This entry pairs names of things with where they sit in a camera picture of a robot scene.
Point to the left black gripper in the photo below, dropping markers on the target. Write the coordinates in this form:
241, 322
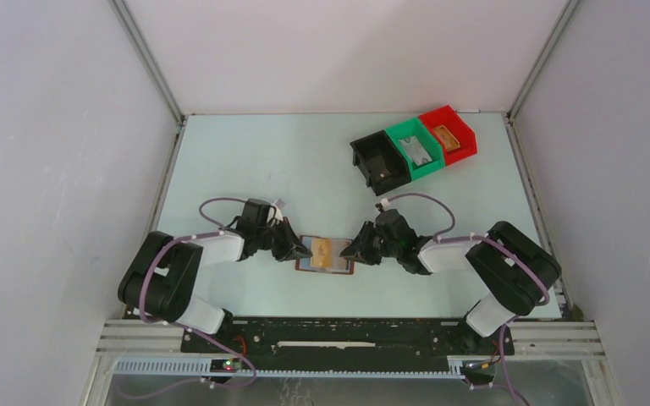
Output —
291, 248

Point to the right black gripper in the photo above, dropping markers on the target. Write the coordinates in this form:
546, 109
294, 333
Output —
360, 249

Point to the gold VIP credit card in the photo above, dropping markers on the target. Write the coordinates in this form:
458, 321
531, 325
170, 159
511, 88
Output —
322, 256

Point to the brown leather card holder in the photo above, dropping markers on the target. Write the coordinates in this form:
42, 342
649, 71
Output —
340, 265

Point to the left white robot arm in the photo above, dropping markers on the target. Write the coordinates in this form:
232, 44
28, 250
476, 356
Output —
160, 281

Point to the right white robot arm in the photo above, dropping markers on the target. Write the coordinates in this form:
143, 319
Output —
517, 272

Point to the dark card in black bin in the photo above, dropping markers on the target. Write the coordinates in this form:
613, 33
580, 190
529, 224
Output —
379, 168

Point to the silver card in green bin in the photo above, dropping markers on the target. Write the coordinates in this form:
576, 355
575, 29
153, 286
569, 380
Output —
415, 151

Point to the black plastic bin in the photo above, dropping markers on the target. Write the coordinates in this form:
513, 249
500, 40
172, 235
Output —
379, 144

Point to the green plastic bin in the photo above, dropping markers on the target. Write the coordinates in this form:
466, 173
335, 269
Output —
413, 127

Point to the red plastic bin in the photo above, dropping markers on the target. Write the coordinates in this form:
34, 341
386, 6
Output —
448, 117

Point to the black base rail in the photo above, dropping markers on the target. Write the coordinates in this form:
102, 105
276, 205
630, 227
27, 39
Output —
370, 344

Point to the white cable duct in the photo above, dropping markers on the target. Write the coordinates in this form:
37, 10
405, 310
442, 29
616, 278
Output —
155, 366

